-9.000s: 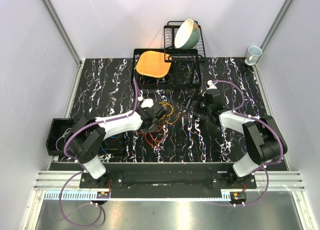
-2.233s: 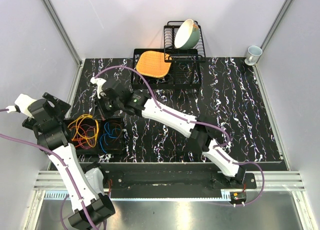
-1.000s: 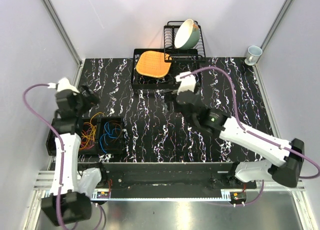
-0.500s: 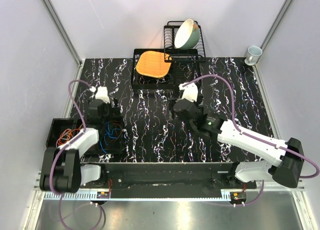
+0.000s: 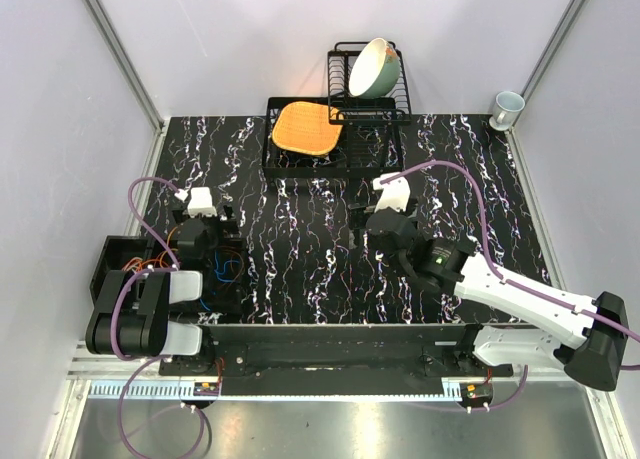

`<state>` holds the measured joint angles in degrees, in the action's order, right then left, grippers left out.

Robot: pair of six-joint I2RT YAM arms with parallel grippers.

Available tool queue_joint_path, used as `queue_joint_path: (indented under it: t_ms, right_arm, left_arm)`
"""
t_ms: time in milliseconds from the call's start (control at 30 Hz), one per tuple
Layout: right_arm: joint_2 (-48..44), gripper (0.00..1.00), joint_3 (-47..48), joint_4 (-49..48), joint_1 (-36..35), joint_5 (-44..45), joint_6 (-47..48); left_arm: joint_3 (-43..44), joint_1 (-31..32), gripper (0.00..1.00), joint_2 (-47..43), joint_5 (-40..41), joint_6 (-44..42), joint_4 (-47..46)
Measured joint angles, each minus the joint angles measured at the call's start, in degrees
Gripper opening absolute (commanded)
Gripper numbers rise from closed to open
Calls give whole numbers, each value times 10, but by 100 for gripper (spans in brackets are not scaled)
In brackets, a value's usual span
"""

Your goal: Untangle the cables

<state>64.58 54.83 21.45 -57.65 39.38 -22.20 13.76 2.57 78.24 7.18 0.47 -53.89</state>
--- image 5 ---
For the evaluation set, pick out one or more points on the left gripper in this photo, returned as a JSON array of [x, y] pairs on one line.
[[224, 227]]

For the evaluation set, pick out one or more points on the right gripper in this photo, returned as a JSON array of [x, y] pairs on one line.
[[370, 239]]

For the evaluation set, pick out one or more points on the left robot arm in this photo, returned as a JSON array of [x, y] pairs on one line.
[[146, 300]]

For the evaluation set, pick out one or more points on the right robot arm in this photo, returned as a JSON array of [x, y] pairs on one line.
[[583, 337]]

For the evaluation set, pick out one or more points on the black sorting bin right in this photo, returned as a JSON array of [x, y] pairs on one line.
[[225, 281]]

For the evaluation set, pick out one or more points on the black sorting bin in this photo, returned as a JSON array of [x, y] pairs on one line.
[[117, 251], [225, 281]]

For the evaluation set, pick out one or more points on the black sorting bin left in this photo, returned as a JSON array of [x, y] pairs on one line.
[[117, 251]]

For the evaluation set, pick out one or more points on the black dish rack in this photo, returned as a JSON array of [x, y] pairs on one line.
[[369, 144]]

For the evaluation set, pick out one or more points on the green white bowl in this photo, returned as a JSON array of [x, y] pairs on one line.
[[375, 71]]

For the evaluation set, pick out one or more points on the white mug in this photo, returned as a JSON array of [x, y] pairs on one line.
[[506, 109]]

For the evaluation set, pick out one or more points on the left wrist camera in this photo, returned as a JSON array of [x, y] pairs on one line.
[[198, 200]]

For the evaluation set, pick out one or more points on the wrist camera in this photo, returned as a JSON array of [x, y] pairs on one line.
[[394, 192], [198, 200]]

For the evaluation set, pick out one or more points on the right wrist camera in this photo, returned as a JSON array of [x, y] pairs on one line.
[[394, 192]]

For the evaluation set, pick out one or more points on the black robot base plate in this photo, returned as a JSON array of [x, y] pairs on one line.
[[431, 350]]

